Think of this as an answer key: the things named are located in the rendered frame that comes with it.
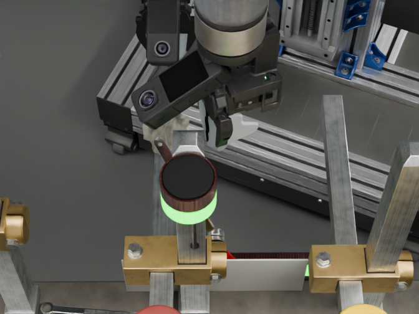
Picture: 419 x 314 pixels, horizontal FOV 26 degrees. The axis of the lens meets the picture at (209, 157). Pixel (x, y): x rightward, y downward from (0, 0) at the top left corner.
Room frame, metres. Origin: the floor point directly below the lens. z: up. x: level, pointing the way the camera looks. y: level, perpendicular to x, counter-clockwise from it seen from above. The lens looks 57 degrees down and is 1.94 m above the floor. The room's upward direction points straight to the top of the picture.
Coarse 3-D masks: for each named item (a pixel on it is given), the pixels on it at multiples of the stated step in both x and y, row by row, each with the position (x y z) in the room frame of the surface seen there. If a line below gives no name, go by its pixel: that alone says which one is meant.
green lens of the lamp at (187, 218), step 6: (162, 198) 0.49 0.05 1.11; (162, 204) 0.49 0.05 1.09; (210, 204) 0.48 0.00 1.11; (168, 210) 0.48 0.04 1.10; (174, 210) 0.47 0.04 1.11; (204, 210) 0.47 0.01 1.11; (210, 210) 0.48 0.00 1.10; (168, 216) 0.48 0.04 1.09; (174, 216) 0.47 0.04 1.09; (180, 216) 0.47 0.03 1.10; (186, 216) 0.47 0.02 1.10; (192, 216) 0.47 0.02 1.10; (198, 216) 0.47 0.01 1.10; (204, 216) 0.47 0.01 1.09; (180, 222) 0.47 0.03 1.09; (186, 222) 0.47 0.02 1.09; (192, 222) 0.47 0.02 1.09
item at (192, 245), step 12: (180, 156) 0.52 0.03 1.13; (192, 156) 0.52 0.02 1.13; (168, 168) 0.51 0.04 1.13; (180, 168) 0.51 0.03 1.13; (192, 168) 0.51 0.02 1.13; (204, 168) 0.51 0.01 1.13; (168, 180) 0.49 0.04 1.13; (180, 180) 0.49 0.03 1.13; (192, 180) 0.49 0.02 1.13; (204, 180) 0.49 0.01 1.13; (168, 192) 0.48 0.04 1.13; (180, 192) 0.48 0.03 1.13; (192, 192) 0.48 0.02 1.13; (204, 192) 0.48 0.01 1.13; (192, 228) 0.52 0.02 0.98; (192, 240) 0.52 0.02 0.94
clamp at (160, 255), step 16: (128, 240) 0.56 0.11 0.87; (144, 240) 0.56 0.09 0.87; (160, 240) 0.56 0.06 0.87; (176, 240) 0.56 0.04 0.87; (208, 240) 0.56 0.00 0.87; (144, 256) 0.54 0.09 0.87; (160, 256) 0.54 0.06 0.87; (176, 256) 0.54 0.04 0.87; (208, 256) 0.54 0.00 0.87; (224, 256) 0.54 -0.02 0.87; (128, 272) 0.52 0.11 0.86; (144, 272) 0.52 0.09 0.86; (160, 272) 0.52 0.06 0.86; (176, 272) 0.52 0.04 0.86; (192, 272) 0.52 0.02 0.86; (208, 272) 0.52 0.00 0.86; (224, 272) 0.52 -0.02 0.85
